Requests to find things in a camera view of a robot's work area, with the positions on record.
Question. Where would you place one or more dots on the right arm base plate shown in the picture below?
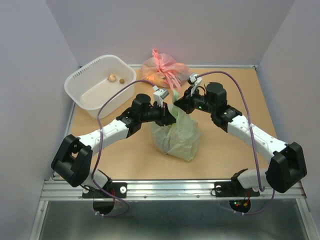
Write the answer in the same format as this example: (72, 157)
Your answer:
(224, 189)

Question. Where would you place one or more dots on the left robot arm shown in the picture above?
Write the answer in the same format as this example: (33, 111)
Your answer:
(73, 159)

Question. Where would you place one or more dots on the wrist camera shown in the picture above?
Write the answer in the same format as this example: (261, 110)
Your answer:
(194, 81)
(159, 95)

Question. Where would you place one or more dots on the pink tied plastic bag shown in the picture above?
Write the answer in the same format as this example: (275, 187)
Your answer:
(164, 71)

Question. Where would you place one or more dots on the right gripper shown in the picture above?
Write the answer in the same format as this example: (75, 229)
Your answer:
(185, 103)

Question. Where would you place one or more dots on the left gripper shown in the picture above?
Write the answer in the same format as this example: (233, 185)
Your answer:
(165, 118)

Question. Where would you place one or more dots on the green plastic bag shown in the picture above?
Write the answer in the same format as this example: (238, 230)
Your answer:
(180, 139)

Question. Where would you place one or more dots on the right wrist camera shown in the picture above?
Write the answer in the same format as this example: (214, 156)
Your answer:
(194, 81)

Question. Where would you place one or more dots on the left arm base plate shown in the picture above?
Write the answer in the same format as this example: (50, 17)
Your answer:
(118, 189)

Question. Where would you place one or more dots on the aluminium front rail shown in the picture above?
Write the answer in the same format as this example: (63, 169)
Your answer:
(141, 190)

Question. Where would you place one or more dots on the small beige fake garlic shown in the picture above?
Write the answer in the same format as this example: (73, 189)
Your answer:
(112, 78)

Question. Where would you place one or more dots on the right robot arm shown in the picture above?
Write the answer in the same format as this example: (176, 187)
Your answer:
(286, 162)

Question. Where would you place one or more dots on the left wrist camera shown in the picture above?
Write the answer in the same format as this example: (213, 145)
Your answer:
(159, 95)

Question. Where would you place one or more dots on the white plastic basket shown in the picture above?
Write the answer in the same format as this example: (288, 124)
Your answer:
(90, 88)

